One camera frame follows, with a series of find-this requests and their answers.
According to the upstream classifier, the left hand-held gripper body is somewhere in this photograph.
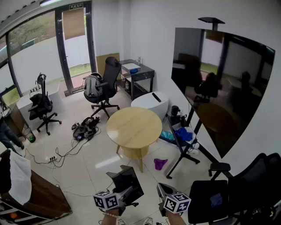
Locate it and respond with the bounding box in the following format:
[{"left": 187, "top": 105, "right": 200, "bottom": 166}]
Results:
[{"left": 93, "top": 185, "right": 140, "bottom": 217}]

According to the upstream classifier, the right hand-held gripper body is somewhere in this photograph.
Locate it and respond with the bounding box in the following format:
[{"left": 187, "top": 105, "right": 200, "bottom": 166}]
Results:
[{"left": 158, "top": 190, "right": 192, "bottom": 217}]

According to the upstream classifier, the black television stand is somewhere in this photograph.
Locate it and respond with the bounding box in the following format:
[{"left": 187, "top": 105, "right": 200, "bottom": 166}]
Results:
[{"left": 166, "top": 17, "right": 234, "bottom": 180}]

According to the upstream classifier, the black sink cabinet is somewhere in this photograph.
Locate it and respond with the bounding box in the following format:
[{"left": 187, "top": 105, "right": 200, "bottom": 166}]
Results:
[{"left": 119, "top": 58, "right": 155, "bottom": 101}]

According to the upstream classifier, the black framed glass door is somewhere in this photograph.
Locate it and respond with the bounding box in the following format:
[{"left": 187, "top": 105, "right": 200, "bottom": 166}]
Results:
[{"left": 54, "top": 1, "right": 97, "bottom": 97}]

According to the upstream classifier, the cardboard board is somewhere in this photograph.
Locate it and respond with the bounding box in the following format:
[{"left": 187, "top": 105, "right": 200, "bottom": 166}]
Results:
[{"left": 96, "top": 52, "right": 121, "bottom": 81}]

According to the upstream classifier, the brown paper sheet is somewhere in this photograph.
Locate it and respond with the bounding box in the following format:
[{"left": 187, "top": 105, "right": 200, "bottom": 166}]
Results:
[{"left": 62, "top": 7, "right": 86, "bottom": 41}]

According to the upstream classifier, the white basin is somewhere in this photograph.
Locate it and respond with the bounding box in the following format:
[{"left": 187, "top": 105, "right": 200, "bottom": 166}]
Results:
[{"left": 121, "top": 62, "right": 141, "bottom": 72}]

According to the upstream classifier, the round wooden table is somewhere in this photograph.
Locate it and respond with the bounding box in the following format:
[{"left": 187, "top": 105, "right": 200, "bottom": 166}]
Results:
[{"left": 106, "top": 107, "right": 163, "bottom": 173}]

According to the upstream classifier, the person's left forearm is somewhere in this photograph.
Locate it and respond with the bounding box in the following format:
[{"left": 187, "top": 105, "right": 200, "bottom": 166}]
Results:
[{"left": 101, "top": 212, "right": 120, "bottom": 225}]

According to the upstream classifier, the teal plastic bag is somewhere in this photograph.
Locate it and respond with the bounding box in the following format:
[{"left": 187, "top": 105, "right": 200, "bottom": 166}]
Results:
[{"left": 160, "top": 130, "right": 175, "bottom": 142}]

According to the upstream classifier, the black armchair with padded seat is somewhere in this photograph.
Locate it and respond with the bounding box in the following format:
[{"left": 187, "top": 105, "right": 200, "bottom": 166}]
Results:
[{"left": 187, "top": 152, "right": 281, "bottom": 225}]

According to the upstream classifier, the black office chair with headrest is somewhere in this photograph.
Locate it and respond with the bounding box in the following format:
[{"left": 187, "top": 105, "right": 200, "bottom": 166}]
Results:
[{"left": 28, "top": 73, "right": 62, "bottom": 136}]

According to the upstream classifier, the dark blue cloth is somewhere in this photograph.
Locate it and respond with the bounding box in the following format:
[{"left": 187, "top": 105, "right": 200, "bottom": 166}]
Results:
[{"left": 210, "top": 193, "right": 223, "bottom": 208}]

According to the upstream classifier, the large black television screen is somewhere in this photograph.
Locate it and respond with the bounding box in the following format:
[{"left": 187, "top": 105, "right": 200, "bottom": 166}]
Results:
[{"left": 171, "top": 27, "right": 276, "bottom": 159}]

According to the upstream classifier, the white cloth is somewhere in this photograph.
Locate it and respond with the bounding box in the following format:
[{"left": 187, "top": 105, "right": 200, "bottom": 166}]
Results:
[{"left": 8, "top": 150, "right": 32, "bottom": 206}]

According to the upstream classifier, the grey backpack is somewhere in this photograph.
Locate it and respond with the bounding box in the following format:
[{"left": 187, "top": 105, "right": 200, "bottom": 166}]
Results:
[{"left": 84, "top": 73, "right": 104, "bottom": 98}]

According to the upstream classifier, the person's right forearm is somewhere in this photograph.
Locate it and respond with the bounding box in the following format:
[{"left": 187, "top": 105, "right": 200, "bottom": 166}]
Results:
[{"left": 165, "top": 210, "right": 187, "bottom": 225}]

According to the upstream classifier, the black telephone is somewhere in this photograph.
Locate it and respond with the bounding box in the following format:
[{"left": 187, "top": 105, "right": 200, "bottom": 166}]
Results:
[{"left": 106, "top": 165, "right": 144, "bottom": 205}]

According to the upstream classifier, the black floor cable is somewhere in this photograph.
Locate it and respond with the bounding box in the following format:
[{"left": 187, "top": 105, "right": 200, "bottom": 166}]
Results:
[{"left": 23, "top": 131, "right": 95, "bottom": 169}]

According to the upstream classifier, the brown wooden cabinet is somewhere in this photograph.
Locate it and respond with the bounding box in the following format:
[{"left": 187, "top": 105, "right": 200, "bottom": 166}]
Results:
[{"left": 0, "top": 149, "right": 73, "bottom": 225}]

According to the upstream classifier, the black mesh office chair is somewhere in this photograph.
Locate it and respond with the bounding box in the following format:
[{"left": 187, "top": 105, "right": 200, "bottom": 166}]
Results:
[{"left": 83, "top": 56, "right": 122, "bottom": 120}]

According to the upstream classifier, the mesh waste bin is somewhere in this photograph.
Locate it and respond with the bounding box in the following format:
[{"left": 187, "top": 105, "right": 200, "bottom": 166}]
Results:
[{"left": 22, "top": 127, "right": 36, "bottom": 144}]

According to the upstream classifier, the ceiling light tube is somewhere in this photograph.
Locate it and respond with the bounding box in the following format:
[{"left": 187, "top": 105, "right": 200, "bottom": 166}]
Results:
[{"left": 39, "top": 0, "right": 58, "bottom": 7}]

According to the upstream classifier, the pile of black equipment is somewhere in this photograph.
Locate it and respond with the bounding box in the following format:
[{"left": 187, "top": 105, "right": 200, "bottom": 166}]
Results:
[{"left": 71, "top": 116, "right": 101, "bottom": 142}]

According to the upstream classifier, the purple cloth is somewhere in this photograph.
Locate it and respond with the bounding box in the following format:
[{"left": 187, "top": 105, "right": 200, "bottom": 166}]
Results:
[{"left": 153, "top": 158, "right": 169, "bottom": 171}]

